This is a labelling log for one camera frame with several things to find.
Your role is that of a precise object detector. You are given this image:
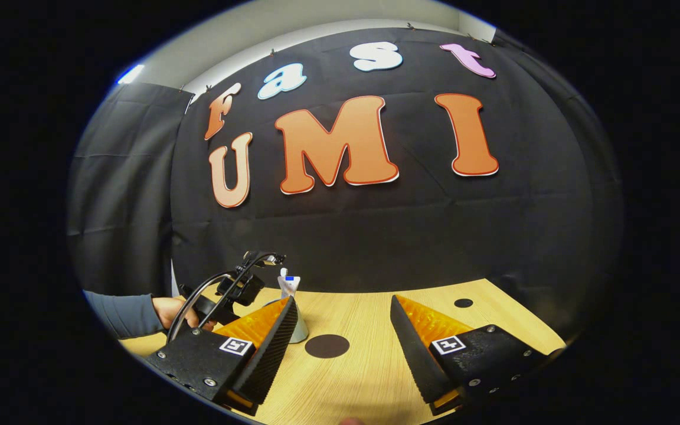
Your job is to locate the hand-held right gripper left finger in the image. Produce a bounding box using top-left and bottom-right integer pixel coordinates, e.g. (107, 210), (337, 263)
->
(144, 295), (299, 416)

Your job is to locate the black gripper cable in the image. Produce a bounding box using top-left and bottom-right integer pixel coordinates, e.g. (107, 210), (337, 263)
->
(166, 253), (279, 344)

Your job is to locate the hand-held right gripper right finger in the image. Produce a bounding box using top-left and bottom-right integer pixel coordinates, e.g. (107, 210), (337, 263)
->
(390, 294), (565, 416)

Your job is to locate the plain black cloth panel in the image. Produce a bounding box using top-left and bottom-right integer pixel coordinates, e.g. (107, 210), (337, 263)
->
(67, 81), (193, 296)

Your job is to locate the pale blue cup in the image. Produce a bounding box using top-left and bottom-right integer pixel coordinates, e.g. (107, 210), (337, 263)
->
(263, 298), (309, 344)

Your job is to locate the ceiling light strip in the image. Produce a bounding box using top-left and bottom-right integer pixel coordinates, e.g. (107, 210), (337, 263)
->
(117, 64), (146, 85)

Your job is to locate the black backdrop cloth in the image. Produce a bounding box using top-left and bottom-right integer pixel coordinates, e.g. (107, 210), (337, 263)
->
(170, 27), (624, 343)

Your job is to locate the white toothpaste tube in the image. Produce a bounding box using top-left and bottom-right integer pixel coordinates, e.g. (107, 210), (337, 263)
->
(277, 269), (301, 300)

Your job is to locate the wooden desktop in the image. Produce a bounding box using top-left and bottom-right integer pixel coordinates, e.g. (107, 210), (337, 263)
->
(117, 279), (568, 425)

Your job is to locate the dark brown round coaster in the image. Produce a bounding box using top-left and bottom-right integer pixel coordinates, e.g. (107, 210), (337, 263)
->
(305, 334), (351, 359)

